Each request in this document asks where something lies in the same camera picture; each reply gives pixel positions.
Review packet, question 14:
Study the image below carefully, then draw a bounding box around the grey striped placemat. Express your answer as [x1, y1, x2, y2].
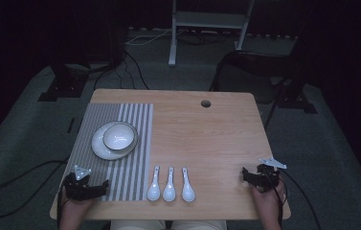
[62, 103, 154, 202]

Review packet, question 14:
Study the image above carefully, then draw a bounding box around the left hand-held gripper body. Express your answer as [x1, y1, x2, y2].
[62, 165, 103, 202]

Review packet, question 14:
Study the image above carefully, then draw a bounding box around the person's right hand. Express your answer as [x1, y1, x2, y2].
[252, 182, 286, 219]

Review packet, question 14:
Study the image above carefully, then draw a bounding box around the black stand with base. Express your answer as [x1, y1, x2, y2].
[37, 0, 128, 104]

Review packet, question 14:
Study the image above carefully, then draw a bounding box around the person's left hand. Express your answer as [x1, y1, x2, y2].
[60, 187, 97, 222]

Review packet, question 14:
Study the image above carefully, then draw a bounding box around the black floor cables bundle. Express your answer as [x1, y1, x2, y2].
[93, 50, 151, 91]

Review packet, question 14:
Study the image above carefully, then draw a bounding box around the white ceramic spoon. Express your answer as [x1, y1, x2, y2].
[162, 166, 177, 203]
[181, 167, 197, 203]
[147, 165, 162, 202]

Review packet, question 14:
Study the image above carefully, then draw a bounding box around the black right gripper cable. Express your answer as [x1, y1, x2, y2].
[272, 167, 323, 230]

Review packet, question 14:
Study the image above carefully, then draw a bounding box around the white metal stand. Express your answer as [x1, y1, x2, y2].
[168, 0, 257, 67]

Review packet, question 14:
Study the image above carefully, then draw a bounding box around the black floor cable loop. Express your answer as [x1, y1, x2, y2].
[0, 158, 71, 220]

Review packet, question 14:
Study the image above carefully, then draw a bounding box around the white bowl with dark rim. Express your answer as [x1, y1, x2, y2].
[102, 123, 138, 151]

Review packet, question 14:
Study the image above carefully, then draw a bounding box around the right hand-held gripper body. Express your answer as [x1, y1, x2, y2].
[250, 157, 288, 194]

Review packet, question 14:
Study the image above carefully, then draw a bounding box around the white plate with dark rim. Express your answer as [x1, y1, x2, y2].
[91, 121, 140, 161]

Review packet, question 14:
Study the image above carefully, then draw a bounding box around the white floor cable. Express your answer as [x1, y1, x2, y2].
[124, 28, 186, 47]

